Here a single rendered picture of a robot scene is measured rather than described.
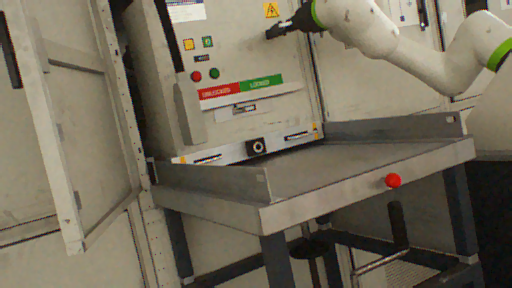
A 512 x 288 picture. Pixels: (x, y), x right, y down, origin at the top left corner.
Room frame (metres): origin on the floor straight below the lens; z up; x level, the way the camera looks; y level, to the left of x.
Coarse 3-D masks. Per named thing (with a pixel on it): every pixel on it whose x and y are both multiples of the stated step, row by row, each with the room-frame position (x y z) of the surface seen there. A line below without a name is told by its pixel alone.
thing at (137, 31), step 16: (288, 0) 1.62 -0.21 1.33; (128, 16) 1.53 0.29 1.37; (144, 16) 1.40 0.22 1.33; (128, 32) 1.56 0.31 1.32; (144, 32) 1.43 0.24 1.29; (144, 48) 1.46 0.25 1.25; (144, 64) 1.49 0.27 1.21; (144, 80) 1.52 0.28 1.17; (160, 80) 1.39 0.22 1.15; (144, 96) 1.55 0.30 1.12; (160, 96) 1.42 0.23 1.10; (144, 112) 1.58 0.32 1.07; (160, 112) 1.45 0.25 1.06; (160, 128) 1.48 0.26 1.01; (144, 144) 1.66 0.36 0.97; (160, 144) 1.51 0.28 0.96; (160, 160) 1.54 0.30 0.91
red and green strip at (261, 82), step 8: (248, 80) 1.52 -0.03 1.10; (256, 80) 1.54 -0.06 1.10; (264, 80) 1.55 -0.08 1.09; (272, 80) 1.57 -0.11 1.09; (280, 80) 1.58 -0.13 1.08; (208, 88) 1.46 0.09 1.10; (216, 88) 1.47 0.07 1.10; (224, 88) 1.48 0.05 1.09; (232, 88) 1.50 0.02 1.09; (240, 88) 1.51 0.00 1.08; (248, 88) 1.52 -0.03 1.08; (256, 88) 1.54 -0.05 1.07; (200, 96) 1.44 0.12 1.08; (208, 96) 1.46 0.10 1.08; (216, 96) 1.47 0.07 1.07
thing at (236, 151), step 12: (276, 132) 1.54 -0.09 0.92; (288, 132) 1.56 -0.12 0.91; (300, 132) 1.58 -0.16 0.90; (228, 144) 1.46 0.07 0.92; (240, 144) 1.48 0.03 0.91; (276, 144) 1.54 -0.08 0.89; (288, 144) 1.56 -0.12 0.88; (180, 156) 1.38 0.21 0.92; (192, 156) 1.40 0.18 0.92; (204, 156) 1.42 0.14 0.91; (216, 156) 1.44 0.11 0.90; (228, 156) 1.45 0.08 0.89; (240, 156) 1.47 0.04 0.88; (252, 156) 1.49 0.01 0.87
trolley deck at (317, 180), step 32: (256, 160) 1.55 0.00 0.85; (288, 160) 1.40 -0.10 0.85; (320, 160) 1.28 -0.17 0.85; (352, 160) 1.18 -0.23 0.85; (384, 160) 1.09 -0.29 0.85; (416, 160) 1.08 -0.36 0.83; (448, 160) 1.13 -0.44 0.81; (160, 192) 1.39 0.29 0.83; (192, 192) 1.20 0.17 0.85; (288, 192) 0.97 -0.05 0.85; (320, 192) 0.95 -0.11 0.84; (352, 192) 0.99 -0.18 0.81; (224, 224) 1.03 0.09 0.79; (256, 224) 0.90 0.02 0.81; (288, 224) 0.91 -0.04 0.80
